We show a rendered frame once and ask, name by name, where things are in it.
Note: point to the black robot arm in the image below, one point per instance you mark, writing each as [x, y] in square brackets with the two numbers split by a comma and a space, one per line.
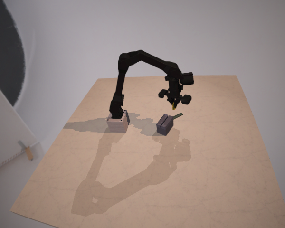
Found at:
[174, 76]

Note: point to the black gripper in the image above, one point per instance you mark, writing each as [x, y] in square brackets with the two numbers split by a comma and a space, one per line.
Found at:
[174, 96]

